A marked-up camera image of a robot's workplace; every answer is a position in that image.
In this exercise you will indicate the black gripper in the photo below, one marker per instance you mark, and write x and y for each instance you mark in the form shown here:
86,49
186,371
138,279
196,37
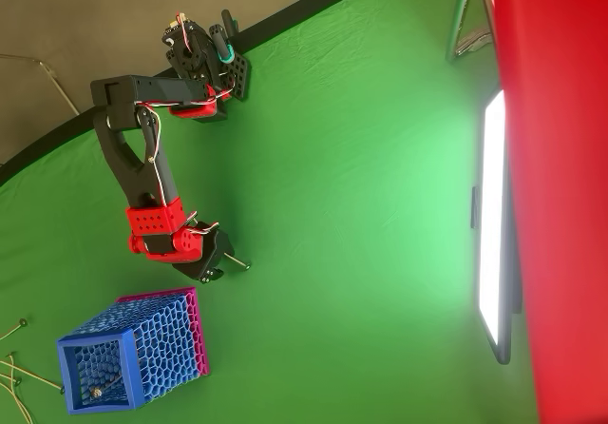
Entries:
212,253

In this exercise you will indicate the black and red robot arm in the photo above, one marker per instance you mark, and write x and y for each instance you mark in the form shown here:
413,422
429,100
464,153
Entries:
152,89

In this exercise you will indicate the blue and pink lattice basket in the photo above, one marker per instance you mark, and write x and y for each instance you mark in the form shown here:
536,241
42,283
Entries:
161,338

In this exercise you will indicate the green cloth with black edge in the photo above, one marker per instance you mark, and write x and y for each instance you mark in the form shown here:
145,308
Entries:
332,205

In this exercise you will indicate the black LED light panel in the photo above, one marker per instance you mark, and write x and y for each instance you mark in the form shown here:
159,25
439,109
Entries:
491,229

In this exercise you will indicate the chrome metal tube stand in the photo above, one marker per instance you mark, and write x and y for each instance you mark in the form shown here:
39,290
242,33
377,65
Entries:
458,15

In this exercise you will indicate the red smooth blurred object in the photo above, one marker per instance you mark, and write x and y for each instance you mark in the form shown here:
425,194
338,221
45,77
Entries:
556,181

